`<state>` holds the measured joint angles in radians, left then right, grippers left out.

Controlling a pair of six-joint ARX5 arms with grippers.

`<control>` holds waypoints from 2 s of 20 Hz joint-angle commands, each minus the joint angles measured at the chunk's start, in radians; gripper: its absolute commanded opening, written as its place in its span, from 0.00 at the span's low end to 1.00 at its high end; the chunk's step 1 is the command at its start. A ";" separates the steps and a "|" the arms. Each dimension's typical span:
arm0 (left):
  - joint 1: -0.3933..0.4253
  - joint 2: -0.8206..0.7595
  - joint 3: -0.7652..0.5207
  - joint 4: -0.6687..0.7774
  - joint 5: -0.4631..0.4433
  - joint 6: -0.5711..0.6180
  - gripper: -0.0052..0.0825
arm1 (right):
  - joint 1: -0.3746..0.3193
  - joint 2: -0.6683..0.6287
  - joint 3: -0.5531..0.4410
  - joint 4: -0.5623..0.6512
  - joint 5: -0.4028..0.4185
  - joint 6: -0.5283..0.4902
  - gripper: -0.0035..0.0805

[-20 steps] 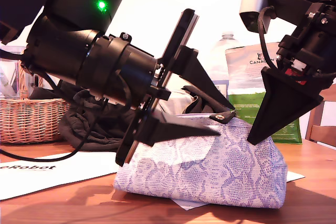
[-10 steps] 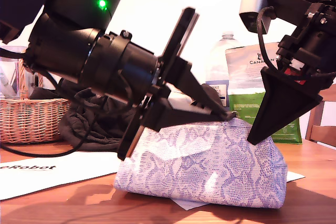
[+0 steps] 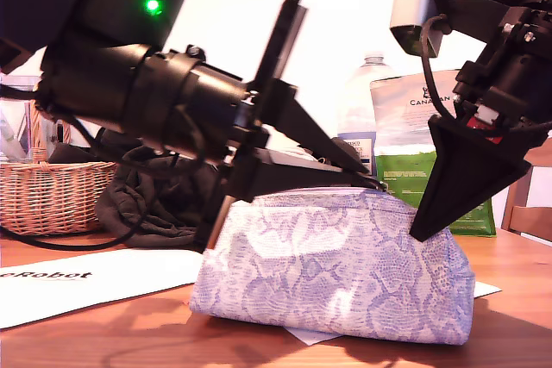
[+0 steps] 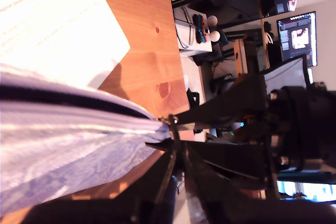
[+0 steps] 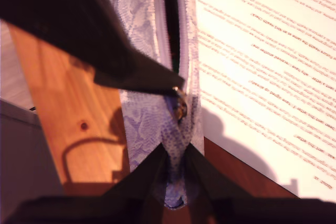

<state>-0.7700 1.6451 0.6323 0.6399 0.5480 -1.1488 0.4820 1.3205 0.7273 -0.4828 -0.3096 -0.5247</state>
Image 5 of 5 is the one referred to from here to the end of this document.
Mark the purple snakeskin zip pouch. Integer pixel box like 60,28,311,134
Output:
101,0,205,211

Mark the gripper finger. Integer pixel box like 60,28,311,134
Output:
103,143,169,198
94,49,186,95
185,144,251,204

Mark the white printed letter sheet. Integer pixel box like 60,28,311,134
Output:
191,0,336,199

